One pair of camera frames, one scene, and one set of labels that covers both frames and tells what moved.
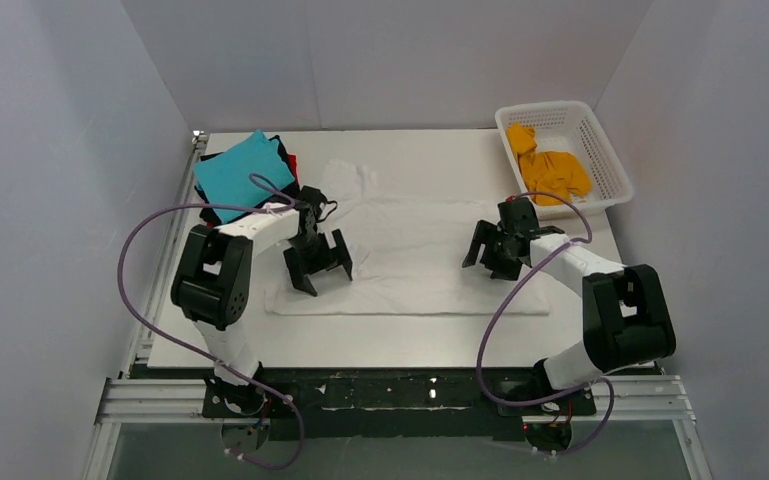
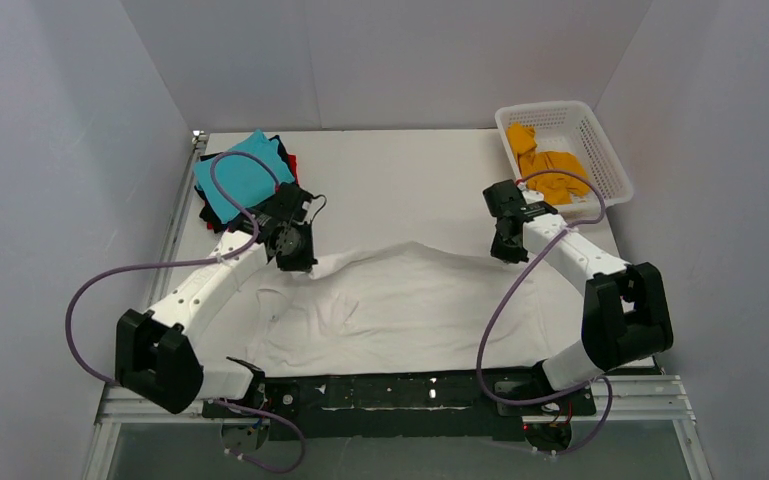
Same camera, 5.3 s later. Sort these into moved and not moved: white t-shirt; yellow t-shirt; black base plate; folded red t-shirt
Moved: white t-shirt
Not moved: folded red t-shirt; black base plate; yellow t-shirt
